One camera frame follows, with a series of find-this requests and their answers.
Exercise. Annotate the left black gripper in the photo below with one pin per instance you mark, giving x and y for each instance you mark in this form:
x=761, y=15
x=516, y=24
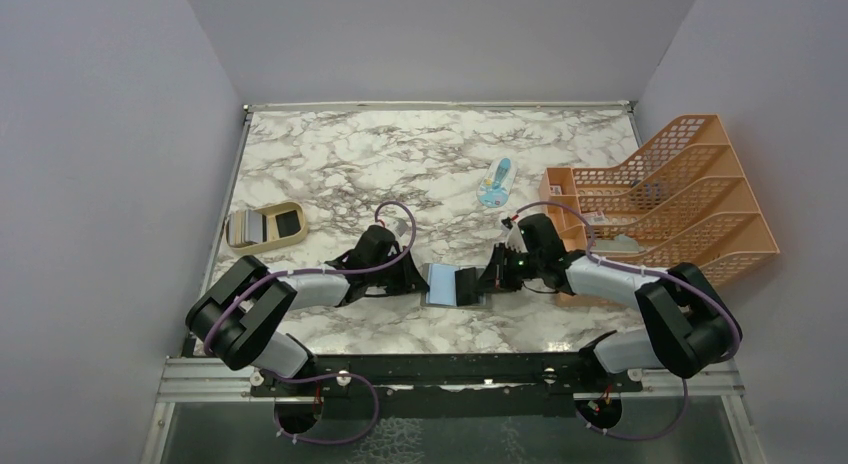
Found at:
x=410, y=280

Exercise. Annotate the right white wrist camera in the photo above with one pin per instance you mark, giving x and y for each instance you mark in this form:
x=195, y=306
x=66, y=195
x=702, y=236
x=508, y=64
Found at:
x=511, y=237

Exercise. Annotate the stack of cards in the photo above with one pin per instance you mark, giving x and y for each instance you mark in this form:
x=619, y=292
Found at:
x=246, y=228

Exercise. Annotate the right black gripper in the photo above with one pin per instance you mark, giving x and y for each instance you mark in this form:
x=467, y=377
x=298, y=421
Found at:
x=496, y=277

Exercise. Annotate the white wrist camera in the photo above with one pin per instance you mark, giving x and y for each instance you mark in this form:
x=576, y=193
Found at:
x=511, y=237
x=398, y=227

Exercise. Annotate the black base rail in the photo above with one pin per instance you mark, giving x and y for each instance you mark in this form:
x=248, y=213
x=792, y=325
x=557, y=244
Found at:
x=357, y=386

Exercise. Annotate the orange plastic file organizer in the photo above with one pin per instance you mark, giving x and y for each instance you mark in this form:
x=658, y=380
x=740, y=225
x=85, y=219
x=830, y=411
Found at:
x=681, y=197

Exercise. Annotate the taupe leather card holder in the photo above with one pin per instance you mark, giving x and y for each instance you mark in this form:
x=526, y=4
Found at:
x=441, y=281

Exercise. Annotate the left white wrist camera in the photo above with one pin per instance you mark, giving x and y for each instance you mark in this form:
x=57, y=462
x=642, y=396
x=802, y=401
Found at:
x=398, y=227

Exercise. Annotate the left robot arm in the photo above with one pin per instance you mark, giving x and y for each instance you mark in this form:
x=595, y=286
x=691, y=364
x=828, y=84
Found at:
x=238, y=318

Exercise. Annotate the beige card tray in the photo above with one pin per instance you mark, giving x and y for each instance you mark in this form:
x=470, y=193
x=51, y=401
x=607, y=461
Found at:
x=287, y=226

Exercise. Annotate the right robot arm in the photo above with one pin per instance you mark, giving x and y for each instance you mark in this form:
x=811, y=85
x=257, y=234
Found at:
x=686, y=325

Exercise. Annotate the red white small box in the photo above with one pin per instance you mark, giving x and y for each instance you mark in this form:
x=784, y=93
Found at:
x=596, y=218

